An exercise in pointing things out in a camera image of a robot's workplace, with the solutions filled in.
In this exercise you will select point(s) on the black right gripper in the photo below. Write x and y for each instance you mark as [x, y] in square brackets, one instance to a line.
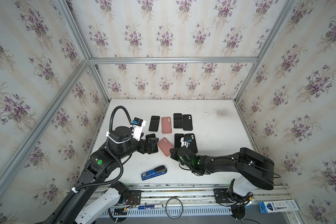
[180, 154]

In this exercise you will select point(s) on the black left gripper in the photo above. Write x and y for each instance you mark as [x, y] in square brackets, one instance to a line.
[146, 145]

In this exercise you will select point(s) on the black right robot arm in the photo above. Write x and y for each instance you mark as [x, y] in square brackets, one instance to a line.
[256, 170]

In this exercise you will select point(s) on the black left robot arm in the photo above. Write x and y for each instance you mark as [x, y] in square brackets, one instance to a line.
[104, 167]

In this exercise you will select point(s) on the blue black stapler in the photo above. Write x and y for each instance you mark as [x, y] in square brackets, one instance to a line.
[161, 170]

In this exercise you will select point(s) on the blue marker pen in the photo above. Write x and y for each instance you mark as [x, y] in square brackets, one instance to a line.
[150, 207]

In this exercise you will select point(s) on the blue white box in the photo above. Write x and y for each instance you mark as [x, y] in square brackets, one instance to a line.
[278, 206]

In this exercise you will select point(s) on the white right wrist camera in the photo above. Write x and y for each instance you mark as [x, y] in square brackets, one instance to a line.
[185, 143]

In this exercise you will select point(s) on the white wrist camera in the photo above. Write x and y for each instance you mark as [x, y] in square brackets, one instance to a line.
[185, 143]
[137, 128]

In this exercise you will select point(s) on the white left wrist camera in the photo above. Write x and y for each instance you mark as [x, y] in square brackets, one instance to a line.
[137, 128]

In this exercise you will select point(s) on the aluminium mounting rail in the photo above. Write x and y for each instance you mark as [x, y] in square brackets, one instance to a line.
[189, 195]

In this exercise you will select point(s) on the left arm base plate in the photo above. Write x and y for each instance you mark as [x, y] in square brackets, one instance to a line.
[133, 198]

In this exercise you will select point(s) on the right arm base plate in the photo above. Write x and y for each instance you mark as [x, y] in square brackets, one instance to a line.
[221, 195]

